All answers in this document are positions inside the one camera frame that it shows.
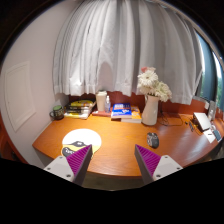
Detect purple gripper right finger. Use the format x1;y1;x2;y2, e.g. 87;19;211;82
135;145;182;185

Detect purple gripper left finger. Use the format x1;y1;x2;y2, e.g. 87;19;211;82
44;145;92;186

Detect round white yellow mouse pad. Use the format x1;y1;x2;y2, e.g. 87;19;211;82
61;129;102;157

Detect black computer mouse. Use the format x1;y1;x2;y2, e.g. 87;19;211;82
147;132;159;149

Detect orange book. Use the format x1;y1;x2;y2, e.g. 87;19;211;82
121;106;142;123

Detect white ceramic vase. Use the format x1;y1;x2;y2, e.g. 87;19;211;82
142;96;159;126

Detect dark green mug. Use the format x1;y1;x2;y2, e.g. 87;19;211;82
49;105;64;120

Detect yellow black book stack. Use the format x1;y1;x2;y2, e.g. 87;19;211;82
64;100;96;119

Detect red flat book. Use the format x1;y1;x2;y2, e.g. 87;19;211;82
92;111;111;117

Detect blue book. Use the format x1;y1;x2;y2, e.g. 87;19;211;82
111;103;132;119

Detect white box device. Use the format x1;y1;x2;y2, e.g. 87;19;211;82
193;112;211;131

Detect clear small bottle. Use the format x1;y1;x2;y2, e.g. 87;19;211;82
105;95;111;113

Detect white cylindrical container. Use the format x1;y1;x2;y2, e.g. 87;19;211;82
96;91;107;111

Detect white and pink flowers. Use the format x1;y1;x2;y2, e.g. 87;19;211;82
137;67;172;102

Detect white curtain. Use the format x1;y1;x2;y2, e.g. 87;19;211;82
53;0;202;104

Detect black cable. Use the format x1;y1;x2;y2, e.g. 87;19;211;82
157;101;196;128

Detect white wall panel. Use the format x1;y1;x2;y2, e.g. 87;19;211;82
4;62;36;132

